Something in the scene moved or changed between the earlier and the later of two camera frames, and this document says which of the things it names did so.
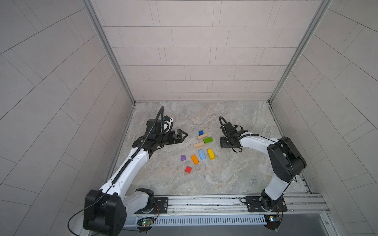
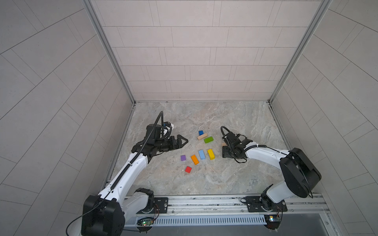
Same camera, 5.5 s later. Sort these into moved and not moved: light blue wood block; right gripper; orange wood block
Moved: right gripper
Not moved: orange wood block; light blue wood block
